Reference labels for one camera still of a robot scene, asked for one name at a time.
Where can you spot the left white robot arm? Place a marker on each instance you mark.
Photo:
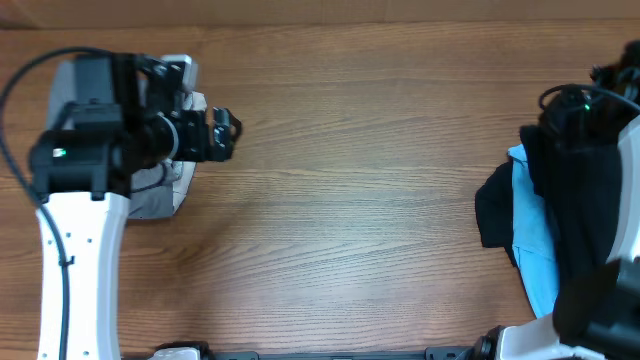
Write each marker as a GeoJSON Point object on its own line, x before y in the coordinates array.
{"type": "Point", "coordinates": [123, 137]}

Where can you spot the light blue printed t-shirt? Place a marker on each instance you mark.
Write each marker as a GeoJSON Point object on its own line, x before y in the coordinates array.
{"type": "Point", "coordinates": [532, 245]}

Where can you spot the grey folded trousers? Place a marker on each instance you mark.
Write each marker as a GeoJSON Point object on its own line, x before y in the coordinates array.
{"type": "Point", "coordinates": [153, 190]}

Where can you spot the black t-shirt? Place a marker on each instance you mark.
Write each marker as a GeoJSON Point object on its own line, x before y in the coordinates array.
{"type": "Point", "coordinates": [580, 183]}

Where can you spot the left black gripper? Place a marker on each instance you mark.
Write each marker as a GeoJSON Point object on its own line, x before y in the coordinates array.
{"type": "Point", "coordinates": [194, 147]}

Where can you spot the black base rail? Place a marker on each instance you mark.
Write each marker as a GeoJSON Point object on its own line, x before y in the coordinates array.
{"type": "Point", "coordinates": [201, 351]}

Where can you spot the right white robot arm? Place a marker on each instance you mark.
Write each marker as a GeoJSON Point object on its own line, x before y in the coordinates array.
{"type": "Point", "coordinates": [603, 111]}

